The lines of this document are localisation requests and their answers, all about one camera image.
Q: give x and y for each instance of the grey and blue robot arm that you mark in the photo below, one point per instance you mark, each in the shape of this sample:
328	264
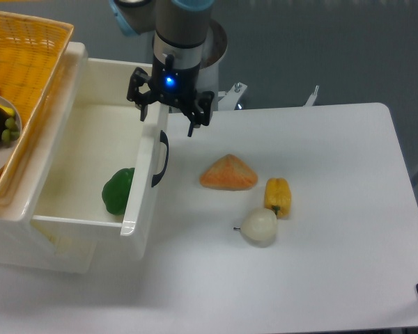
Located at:
180	30

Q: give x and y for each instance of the yellow toy bell pepper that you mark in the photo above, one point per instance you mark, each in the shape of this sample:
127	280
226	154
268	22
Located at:
278	197

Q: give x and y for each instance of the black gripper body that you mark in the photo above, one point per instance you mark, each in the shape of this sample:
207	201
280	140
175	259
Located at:
174	87

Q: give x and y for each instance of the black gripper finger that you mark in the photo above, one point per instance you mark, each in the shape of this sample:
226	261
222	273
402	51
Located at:
138	79
199	110

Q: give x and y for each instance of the white drawer cabinet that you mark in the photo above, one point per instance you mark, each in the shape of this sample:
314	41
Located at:
18	245

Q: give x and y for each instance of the white top drawer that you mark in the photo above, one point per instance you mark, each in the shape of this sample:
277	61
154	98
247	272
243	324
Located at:
104	134

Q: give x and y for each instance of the white lower drawer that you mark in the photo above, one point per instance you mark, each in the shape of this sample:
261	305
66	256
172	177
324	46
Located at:
63	253

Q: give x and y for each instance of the green toy bell pepper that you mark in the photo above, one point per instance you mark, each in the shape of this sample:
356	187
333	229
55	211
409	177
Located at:
115	192

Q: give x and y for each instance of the white drawer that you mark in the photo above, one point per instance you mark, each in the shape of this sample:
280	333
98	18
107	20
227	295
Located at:
104	134
63	253

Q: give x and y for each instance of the yellow toy fruit piece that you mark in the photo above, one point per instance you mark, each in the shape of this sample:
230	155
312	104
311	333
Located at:
10	111

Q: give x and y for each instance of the white metal bracket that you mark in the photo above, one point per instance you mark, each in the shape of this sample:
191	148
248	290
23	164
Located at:
229	100

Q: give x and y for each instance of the yellow woven basket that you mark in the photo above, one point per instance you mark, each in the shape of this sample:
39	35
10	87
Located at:
31	49

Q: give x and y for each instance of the orange triangular toy bread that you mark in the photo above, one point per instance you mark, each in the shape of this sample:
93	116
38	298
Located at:
229	173

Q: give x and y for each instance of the white toy pear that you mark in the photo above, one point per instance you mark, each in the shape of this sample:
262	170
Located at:
259	227

